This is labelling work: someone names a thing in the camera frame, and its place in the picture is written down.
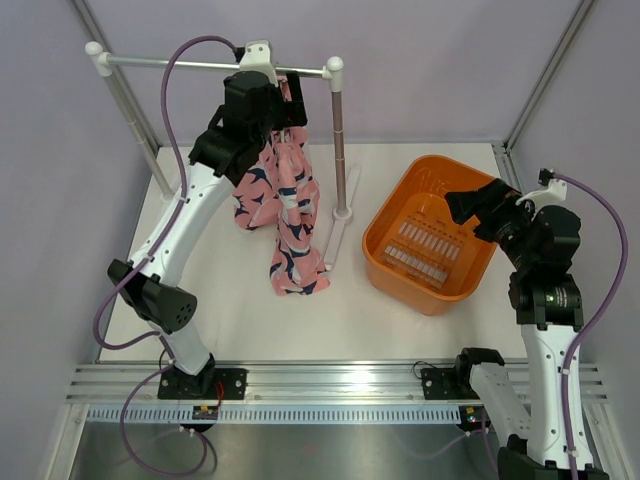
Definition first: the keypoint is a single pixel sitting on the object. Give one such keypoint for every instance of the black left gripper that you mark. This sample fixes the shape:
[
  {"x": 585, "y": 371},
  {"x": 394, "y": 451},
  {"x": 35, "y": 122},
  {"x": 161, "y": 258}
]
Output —
[{"x": 290, "y": 112}]

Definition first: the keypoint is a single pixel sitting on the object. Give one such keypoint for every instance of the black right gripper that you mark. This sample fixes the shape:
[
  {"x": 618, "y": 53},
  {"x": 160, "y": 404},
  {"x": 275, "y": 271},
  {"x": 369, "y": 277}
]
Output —
[{"x": 464, "y": 205}]

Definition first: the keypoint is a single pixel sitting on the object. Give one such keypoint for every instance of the pink shark print shorts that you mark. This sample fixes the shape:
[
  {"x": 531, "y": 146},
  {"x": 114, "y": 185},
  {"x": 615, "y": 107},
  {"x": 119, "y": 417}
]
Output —
[{"x": 281, "y": 190}]

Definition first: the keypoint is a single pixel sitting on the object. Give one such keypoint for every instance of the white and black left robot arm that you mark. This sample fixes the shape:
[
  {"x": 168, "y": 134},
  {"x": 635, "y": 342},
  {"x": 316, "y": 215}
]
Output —
[{"x": 254, "y": 106}]

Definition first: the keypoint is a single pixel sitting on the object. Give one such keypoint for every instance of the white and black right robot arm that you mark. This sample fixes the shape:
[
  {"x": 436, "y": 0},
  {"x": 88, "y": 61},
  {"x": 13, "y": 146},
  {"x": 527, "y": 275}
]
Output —
[{"x": 545, "y": 439}]

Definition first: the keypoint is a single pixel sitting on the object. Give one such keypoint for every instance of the orange plastic basket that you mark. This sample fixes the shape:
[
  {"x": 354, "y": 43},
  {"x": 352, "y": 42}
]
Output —
[{"x": 414, "y": 251}]

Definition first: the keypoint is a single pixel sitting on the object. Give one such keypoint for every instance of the metal clothes rack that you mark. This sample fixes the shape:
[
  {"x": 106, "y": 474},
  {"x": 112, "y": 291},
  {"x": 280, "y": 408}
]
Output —
[{"x": 333, "y": 72}]

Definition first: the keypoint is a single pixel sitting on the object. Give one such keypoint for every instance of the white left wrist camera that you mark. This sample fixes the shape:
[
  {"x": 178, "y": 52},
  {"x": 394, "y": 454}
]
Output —
[{"x": 256, "y": 56}]

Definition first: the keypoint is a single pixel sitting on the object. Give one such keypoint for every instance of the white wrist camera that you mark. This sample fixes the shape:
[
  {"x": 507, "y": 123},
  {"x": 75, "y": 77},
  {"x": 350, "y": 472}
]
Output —
[
  {"x": 553, "y": 191},
  {"x": 256, "y": 56}
]

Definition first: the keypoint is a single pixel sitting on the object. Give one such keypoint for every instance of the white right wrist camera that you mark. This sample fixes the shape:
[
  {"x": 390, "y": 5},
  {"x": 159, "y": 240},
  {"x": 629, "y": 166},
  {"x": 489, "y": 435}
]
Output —
[{"x": 553, "y": 191}]

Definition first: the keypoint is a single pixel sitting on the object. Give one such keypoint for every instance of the aluminium mounting rail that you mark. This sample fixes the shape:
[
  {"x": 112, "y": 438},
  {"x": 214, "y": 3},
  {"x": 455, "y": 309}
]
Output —
[{"x": 275, "y": 383}]

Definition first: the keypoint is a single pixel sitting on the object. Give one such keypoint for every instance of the white slotted cable duct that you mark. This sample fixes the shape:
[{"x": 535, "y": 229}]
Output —
[{"x": 280, "y": 414}]

